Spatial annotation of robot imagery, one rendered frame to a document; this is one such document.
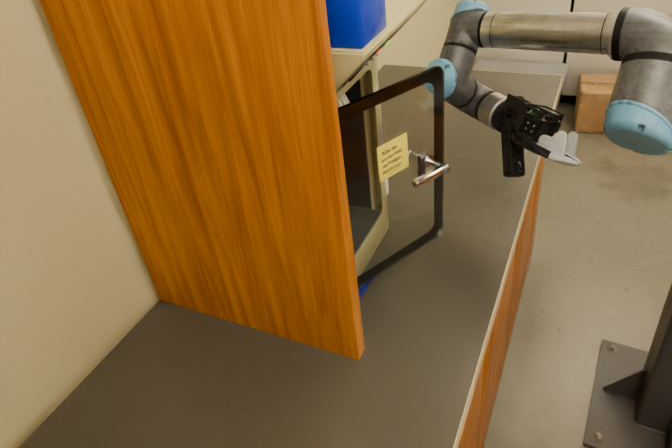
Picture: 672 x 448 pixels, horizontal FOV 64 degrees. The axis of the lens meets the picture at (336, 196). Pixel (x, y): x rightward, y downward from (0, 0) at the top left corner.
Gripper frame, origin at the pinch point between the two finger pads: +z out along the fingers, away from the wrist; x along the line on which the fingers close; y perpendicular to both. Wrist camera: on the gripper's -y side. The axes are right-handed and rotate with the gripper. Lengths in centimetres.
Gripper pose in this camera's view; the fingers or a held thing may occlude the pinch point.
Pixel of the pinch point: (572, 164)
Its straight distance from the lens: 114.5
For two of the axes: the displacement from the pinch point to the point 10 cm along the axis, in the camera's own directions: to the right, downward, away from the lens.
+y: 2.4, -8.7, -4.2
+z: 4.7, 4.9, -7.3
